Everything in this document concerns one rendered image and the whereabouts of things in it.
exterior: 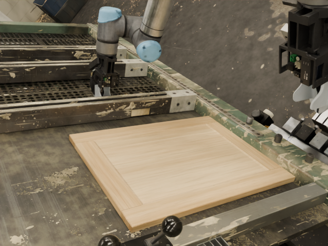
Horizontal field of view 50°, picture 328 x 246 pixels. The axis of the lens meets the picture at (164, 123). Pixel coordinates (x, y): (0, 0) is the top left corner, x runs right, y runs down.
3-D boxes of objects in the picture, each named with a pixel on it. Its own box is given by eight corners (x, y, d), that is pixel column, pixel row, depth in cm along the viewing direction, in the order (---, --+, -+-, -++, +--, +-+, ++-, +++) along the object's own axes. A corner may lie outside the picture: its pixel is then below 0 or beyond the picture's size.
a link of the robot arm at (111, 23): (126, 11, 115) (101, 9, 112) (123, 44, 120) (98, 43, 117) (120, 7, 121) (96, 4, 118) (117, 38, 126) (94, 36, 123)
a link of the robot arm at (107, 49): (93, 37, 122) (114, 37, 126) (92, 50, 124) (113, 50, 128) (101, 44, 117) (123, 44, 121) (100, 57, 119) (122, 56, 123)
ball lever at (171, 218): (160, 251, 71) (189, 230, 61) (144, 257, 69) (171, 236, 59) (153, 233, 72) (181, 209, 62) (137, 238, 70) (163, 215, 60)
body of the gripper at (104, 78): (99, 90, 123) (101, 57, 118) (90, 81, 129) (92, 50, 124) (119, 89, 127) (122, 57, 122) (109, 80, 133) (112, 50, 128)
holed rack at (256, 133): (263, 136, 122) (263, 134, 122) (257, 137, 121) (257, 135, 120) (91, 24, 242) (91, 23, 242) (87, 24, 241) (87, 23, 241)
